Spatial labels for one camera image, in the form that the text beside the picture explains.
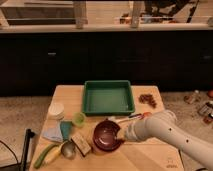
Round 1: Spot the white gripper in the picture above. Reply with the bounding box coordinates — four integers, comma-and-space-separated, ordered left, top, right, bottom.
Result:
116, 123, 138, 142

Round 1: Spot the dark red bowl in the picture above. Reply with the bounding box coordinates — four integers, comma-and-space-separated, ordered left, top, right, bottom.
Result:
92, 120, 124, 152

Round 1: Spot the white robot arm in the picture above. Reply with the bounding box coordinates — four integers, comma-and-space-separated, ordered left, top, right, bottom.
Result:
117, 110, 213, 171

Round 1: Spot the green plastic tray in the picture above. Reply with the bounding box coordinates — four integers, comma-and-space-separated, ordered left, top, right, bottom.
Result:
82, 80, 135, 116

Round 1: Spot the black white dish brush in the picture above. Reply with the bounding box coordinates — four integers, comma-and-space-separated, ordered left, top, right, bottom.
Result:
107, 113, 143, 123

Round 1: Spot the orange peach fruit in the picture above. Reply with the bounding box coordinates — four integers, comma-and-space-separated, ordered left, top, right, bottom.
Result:
143, 112, 152, 118

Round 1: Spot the wooden block brush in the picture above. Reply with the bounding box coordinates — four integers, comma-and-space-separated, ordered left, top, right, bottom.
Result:
72, 133, 91, 156

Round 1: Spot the small green cup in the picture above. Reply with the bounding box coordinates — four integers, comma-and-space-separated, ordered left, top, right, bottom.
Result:
72, 112, 86, 127

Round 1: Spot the teal sponge piece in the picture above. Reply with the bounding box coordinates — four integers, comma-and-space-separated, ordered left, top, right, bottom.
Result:
60, 121, 72, 140

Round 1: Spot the light blue cloth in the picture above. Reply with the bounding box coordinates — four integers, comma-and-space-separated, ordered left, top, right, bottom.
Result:
42, 123, 63, 142

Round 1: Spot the green yellow banana toy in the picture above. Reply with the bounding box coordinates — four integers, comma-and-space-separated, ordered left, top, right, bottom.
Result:
33, 144, 62, 169

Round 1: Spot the black stand left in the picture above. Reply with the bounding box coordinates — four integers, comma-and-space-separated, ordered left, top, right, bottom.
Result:
20, 129, 35, 171

